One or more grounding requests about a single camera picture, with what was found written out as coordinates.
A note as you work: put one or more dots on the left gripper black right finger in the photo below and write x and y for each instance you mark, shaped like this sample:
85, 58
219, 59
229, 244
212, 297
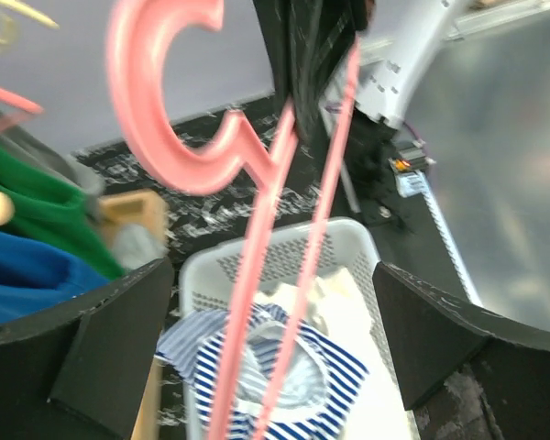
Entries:
464, 372

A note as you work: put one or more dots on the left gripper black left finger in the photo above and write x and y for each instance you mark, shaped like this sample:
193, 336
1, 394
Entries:
79, 370

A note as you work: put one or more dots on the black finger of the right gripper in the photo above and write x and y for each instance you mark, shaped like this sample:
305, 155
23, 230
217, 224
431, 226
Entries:
306, 40

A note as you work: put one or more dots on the wooden clothes rack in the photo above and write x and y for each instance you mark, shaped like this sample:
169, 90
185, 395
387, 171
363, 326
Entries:
134, 226

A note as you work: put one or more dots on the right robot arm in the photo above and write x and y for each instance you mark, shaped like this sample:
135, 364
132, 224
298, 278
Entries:
386, 95

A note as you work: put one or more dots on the grey tank top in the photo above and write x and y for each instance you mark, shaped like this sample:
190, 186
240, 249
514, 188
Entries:
19, 144

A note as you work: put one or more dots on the green tank top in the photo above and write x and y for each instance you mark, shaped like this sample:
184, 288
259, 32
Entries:
53, 212

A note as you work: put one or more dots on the pink hanger with green top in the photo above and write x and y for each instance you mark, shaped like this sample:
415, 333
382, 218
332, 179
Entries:
25, 109

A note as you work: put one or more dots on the cream hanger with grey top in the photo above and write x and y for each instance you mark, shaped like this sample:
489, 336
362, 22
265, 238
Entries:
9, 29

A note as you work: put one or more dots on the black marble pattern mat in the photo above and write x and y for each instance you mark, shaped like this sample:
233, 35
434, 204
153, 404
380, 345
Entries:
236, 147

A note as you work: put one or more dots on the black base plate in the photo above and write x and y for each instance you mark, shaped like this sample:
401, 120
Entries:
401, 213

